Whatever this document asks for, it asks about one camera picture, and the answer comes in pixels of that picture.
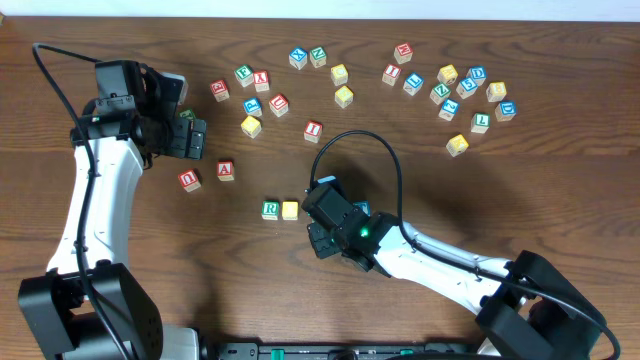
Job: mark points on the blue D block upper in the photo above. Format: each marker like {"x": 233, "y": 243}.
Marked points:
{"x": 477, "y": 74}

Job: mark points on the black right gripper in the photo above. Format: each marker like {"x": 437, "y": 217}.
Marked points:
{"x": 321, "y": 240}

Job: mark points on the red U block upper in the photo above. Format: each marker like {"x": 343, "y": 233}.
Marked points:
{"x": 279, "y": 105}

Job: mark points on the yellow block ball side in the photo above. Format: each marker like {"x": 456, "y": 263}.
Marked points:
{"x": 447, "y": 75}

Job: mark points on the red u block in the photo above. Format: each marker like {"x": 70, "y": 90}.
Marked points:
{"x": 189, "y": 180}
{"x": 279, "y": 105}

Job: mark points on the blue d block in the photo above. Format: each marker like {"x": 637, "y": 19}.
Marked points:
{"x": 477, "y": 74}
{"x": 505, "y": 111}

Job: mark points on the blue L block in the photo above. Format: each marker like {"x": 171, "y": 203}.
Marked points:
{"x": 413, "y": 83}

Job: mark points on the red I block right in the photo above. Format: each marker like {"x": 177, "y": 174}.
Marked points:
{"x": 391, "y": 74}

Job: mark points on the yellow O block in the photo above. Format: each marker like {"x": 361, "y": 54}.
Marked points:
{"x": 290, "y": 210}

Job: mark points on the red A block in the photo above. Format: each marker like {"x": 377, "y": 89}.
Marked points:
{"x": 225, "y": 171}

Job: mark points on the yellow block far right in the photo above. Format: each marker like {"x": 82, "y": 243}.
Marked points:
{"x": 496, "y": 92}

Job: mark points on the blue T block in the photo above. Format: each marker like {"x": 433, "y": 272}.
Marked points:
{"x": 364, "y": 206}

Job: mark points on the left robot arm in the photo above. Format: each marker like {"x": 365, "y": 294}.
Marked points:
{"x": 88, "y": 305}

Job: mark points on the red G block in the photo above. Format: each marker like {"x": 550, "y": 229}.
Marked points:
{"x": 220, "y": 90}

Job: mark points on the blue X block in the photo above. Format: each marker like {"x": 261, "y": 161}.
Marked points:
{"x": 298, "y": 58}

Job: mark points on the yellow K block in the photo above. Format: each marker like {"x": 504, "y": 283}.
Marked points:
{"x": 457, "y": 145}

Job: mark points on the green F block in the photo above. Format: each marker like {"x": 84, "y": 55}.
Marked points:
{"x": 244, "y": 75}

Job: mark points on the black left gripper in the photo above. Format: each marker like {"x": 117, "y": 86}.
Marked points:
{"x": 187, "y": 138}

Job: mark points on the yellow G block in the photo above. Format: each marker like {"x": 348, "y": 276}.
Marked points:
{"x": 251, "y": 127}

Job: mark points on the black mounting rail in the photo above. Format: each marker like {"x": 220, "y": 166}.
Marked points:
{"x": 256, "y": 351}

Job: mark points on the green J block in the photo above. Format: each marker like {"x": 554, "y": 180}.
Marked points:
{"x": 187, "y": 114}

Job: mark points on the blue D block right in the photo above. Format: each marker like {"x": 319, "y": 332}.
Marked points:
{"x": 505, "y": 111}

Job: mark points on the red i block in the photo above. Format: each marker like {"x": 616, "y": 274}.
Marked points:
{"x": 313, "y": 131}
{"x": 391, "y": 74}

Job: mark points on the yellow block mid centre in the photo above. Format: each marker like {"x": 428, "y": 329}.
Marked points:
{"x": 344, "y": 96}

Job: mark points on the red I block centre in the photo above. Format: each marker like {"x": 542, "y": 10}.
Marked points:
{"x": 313, "y": 131}

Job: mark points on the green R block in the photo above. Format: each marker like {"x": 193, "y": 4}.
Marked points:
{"x": 270, "y": 210}

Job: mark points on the green L block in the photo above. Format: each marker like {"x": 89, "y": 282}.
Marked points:
{"x": 480, "y": 123}

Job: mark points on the green Z block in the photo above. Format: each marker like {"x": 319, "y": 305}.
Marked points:
{"x": 439, "y": 93}

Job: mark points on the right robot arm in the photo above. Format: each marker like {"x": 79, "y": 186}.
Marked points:
{"x": 526, "y": 308}

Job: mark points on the yellow block upper centre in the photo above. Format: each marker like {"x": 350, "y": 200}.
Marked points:
{"x": 339, "y": 75}

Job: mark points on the red H block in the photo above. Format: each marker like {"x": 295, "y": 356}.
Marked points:
{"x": 403, "y": 53}

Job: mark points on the red Y block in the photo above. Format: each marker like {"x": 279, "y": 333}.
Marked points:
{"x": 261, "y": 81}

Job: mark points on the red U block lower left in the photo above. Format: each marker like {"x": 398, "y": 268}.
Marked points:
{"x": 189, "y": 180}

